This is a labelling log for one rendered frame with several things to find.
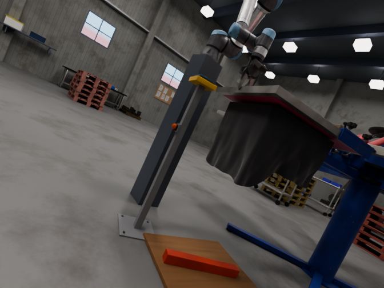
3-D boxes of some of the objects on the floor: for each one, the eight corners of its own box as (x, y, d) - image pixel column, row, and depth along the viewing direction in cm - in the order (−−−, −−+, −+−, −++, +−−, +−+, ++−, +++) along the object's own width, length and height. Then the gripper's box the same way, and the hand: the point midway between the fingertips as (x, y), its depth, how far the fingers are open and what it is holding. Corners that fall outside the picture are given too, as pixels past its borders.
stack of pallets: (65, 93, 677) (76, 68, 672) (93, 104, 733) (103, 81, 727) (70, 99, 585) (83, 70, 579) (102, 111, 641) (113, 85, 635)
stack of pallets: (278, 194, 641) (291, 169, 636) (304, 208, 582) (318, 181, 576) (258, 188, 564) (272, 160, 559) (286, 204, 505) (301, 172, 500)
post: (119, 235, 116) (194, 69, 109) (117, 214, 136) (181, 72, 129) (156, 243, 125) (228, 89, 118) (150, 222, 145) (211, 89, 138)
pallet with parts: (132, 115, 1074) (135, 108, 1072) (140, 120, 989) (144, 112, 987) (118, 109, 1025) (121, 102, 1023) (125, 114, 940) (129, 106, 938)
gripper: (259, 63, 128) (243, 96, 129) (244, 52, 123) (228, 86, 125) (268, 61, 120) (251, 96, 121) (254, 50, 116) (235, 86, 117)
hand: (243, 89), depth 120 cm, fingers closed on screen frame, 4 cm apart
